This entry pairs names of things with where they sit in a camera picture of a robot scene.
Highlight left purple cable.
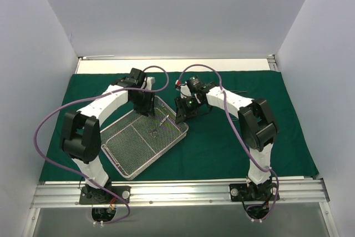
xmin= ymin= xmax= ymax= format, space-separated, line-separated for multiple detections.
xmin=33 ymin=65 xmax=170 ymax=224

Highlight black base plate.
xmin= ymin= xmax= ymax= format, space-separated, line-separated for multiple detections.
xmin=229 ymin=183 xmax=280 ymax=202
xmin=79 ymin=185 xmax=131 ymax=205

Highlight aluminium rail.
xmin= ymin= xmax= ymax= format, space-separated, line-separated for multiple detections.
xmin=31 ymin=177 xmax=329 ymax=208
xmin=267 ymin=54 xmax=279 ymax=72

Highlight metal mesh instrument tray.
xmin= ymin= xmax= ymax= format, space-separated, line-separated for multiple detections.
xmin=100 ymin=96 xmax=189 ymax=180

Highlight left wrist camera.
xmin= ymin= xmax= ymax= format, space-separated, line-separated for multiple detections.
xmin=142 ymin=77 xmax=155 ymax=90

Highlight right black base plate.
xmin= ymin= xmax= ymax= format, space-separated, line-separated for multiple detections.
xmin=229 ymin=183 xmax=280 ymax=202

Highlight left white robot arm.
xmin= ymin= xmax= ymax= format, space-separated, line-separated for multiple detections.
xmin=60 ymin=68 xmax=155 ymax=203

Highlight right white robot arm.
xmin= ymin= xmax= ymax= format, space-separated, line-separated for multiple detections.
xmin=175 ymin=76 xmax=279 ymax=200

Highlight surgical scissors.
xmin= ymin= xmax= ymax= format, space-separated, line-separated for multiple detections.
xmin=150 ymin=115 xmax=169 ymax=138

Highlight aluminium front rail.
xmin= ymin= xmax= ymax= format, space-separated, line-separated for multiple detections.
xmin=31 ymin=177 xmax=329 ymax=208

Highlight aluminium right side rail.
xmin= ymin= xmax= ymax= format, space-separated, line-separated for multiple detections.
xmin=267 ymin=54 xmax=279 ymax=72

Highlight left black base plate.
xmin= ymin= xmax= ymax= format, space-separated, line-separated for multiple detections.
xmin=79 ymin=185 xmax=131 ymax=205

